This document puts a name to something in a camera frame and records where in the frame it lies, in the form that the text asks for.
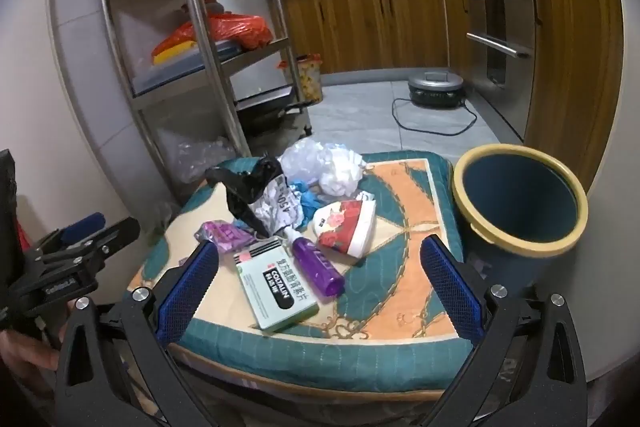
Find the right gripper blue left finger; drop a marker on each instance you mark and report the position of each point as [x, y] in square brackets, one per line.
[180, 291]

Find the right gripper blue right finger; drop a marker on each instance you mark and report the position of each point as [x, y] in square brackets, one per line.
[458, 294]

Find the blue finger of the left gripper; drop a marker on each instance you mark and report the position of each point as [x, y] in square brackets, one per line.
[83, 228]

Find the purple plastic wrapper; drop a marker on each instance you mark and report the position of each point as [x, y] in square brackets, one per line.
[227, 237]

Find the green white medicine box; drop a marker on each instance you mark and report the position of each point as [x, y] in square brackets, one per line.
[277, 293]

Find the black plastic bag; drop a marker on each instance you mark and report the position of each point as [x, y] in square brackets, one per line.
[245, 188]

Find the purple spray bottle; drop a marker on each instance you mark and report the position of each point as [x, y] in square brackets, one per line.
[315, 265]

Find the white printed paper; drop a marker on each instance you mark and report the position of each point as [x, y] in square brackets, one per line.
[279, 206]

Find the red white tissue packet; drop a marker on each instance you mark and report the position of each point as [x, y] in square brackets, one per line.
[347, 226]

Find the blue glove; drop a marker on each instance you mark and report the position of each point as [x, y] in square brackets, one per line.
[308, 200]

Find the clear plastic bag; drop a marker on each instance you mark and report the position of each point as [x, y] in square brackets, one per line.
[335, 168]

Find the wooden kitchen cabinets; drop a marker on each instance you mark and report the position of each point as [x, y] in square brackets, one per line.
[548, 71]

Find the person's left hand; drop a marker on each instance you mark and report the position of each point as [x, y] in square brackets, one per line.
[24, 356]

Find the blue bin with yellow rim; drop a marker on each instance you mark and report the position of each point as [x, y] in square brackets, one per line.
[519, 211]

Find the stainless steel shelf rack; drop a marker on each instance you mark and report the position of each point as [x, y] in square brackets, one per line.
[203, 99]

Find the red plastic bag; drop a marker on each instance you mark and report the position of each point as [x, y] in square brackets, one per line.
[249, 31]

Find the yellow patterned canister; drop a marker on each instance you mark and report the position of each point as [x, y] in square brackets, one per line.
[309, 73]

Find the stainless steel drawer unit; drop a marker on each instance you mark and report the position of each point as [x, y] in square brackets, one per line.
[501, 37]

